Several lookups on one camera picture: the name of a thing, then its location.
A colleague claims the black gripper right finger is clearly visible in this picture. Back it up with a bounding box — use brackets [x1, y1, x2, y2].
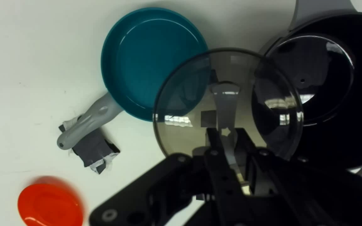
[237, 129, 362, 226]

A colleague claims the black pot grey handle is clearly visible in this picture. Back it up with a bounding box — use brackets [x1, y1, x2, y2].
[266, 0, 362, 176]

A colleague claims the small blue pan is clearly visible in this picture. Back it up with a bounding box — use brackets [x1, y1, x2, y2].
[57, 8, 208, 150]

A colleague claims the transparent glass pot lid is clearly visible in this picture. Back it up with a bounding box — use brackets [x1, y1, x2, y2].
[154, 48, 304, 160]

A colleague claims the red plastic disc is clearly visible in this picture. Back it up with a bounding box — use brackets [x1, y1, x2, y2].
[17, 178, 85, 226]

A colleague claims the grey tape piece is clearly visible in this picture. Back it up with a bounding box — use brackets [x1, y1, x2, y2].
[60, 119, 123, 175]

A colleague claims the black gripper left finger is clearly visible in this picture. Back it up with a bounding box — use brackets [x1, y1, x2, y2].
[90, 129, 231, 226]

